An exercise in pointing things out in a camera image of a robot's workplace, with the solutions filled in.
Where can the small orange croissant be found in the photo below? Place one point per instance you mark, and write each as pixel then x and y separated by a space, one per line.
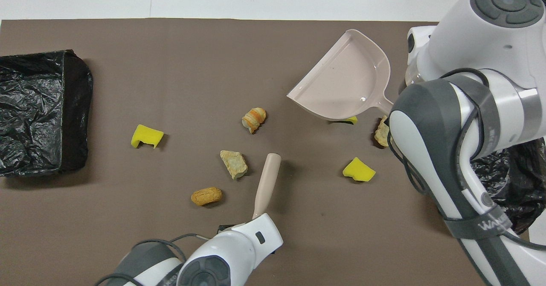
pixel 254 119

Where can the black bag lined bin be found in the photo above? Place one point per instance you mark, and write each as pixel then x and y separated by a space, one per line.
pixel 512 179
pixel 34 106

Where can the brown table mat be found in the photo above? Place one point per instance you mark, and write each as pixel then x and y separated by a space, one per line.
pixel 170 64

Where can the yellow sponge piece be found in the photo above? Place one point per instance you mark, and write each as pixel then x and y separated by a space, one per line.
pixel 147 135
pixel 352 120
pixel 358 169

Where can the beige hand brush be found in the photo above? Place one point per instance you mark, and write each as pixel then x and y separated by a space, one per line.
pixel 266 183

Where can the brown bread roll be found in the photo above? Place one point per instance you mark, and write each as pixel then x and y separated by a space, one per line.
pixel 206 196

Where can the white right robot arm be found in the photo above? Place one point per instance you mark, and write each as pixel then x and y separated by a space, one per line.
pixel 448 128

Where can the pale flaky pastry piece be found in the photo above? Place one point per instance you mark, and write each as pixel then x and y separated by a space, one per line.
pixel 233 163

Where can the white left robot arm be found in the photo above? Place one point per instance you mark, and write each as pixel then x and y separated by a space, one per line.
pixel 230 252

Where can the beige plastic dustpan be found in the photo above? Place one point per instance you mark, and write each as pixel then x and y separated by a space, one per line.
pixel 345 81

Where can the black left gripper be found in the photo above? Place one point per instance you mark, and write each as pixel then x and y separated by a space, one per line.
pixel 226 227

